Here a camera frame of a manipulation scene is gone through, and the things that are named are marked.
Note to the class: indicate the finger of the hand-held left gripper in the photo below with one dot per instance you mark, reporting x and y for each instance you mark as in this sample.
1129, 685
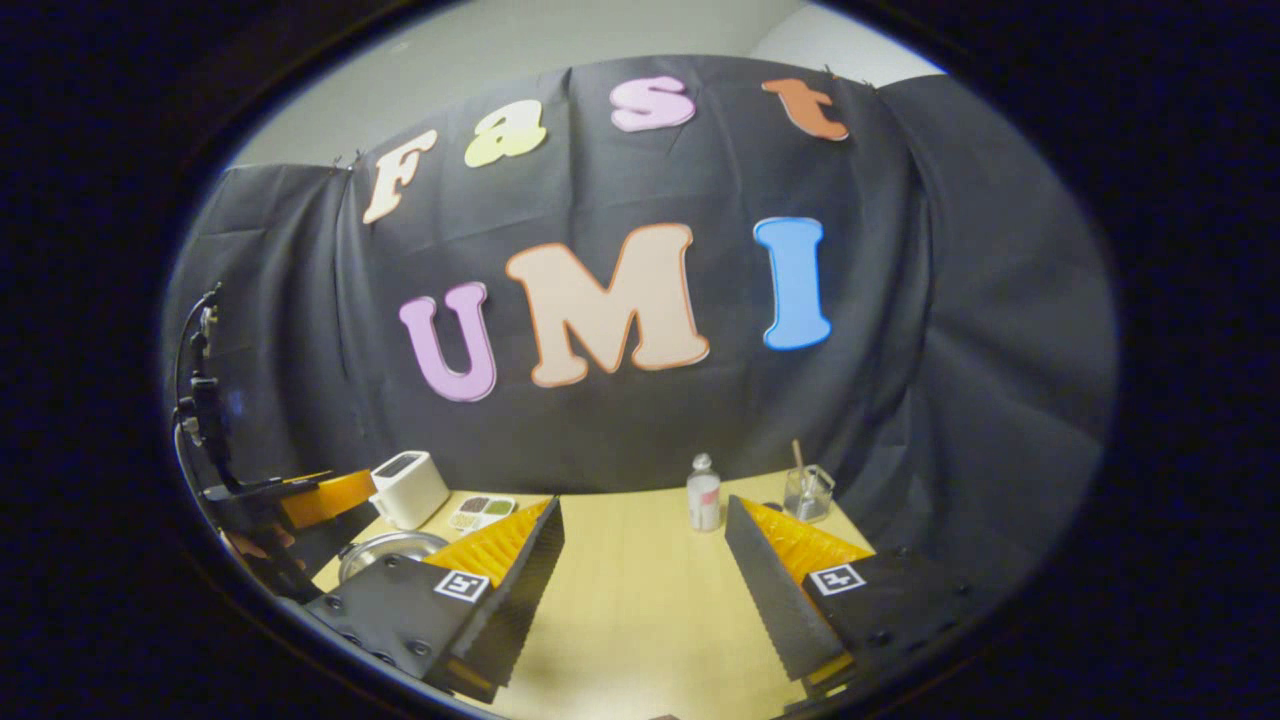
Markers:
330, 495

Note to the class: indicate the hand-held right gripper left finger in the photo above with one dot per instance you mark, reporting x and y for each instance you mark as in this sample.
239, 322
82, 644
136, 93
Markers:
515, 600

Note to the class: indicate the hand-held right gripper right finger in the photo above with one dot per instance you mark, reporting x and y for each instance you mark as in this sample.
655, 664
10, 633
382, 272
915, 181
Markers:
775, 600

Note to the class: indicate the white toaster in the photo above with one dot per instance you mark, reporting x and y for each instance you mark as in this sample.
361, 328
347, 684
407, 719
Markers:
410, 490

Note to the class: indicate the white divided dish of beans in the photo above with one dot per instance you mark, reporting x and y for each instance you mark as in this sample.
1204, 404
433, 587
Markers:
482, 512

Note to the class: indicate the clear glass cup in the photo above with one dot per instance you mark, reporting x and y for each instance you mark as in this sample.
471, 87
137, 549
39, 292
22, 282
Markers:
810, 500

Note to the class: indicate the clear bottle with pink label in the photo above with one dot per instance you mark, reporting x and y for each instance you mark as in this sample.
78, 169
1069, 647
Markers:
704, 500

